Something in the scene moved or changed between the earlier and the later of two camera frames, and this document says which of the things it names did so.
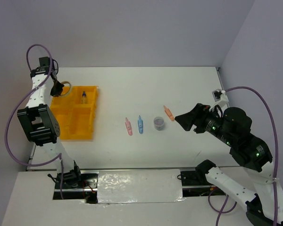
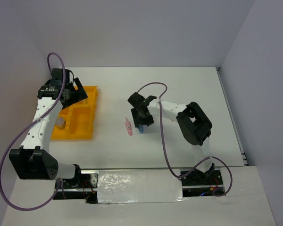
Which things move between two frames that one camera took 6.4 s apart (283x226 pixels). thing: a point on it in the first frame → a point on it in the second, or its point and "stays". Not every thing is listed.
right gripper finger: [190, 117] → [137, 116]
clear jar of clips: [159, 123] → [60, 122]
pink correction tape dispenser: [129, 126] stays
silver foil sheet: [137, 186] stays
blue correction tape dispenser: [140, 125] stays
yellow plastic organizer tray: [73, 111] stays
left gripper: [58, 91] → [77, 97]
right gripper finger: [186, 121] → [147, 119]
